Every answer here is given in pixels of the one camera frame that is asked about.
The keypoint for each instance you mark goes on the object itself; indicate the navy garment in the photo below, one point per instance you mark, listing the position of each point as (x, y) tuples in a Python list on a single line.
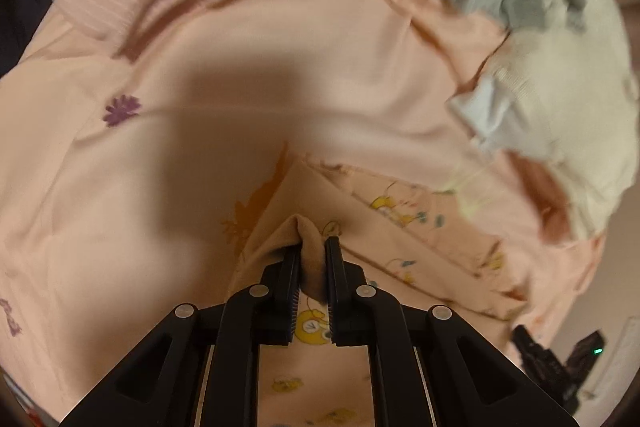
[(20, 22)]

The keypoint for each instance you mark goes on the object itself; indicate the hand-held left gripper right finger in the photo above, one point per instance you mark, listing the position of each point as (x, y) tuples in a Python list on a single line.
[(336, 287)]

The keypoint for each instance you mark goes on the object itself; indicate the pink printed blanket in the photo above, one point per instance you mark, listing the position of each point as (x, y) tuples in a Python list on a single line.
[(250, 57)]

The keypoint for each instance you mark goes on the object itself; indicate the white garment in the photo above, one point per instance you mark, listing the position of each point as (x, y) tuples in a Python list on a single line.
[(575, 107)]

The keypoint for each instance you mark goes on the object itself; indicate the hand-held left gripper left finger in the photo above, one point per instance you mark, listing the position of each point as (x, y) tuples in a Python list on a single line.
[(289, 287)]

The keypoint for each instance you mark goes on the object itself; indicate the plain pink garment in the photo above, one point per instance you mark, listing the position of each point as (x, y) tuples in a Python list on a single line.
[(550, 213)]

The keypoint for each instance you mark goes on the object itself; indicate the orange bear print shirt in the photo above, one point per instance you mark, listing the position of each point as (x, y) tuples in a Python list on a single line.
[(400, 247)]

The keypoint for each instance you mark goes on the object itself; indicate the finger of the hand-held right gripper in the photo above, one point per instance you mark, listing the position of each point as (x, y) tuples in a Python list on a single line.
[(537, 357)]

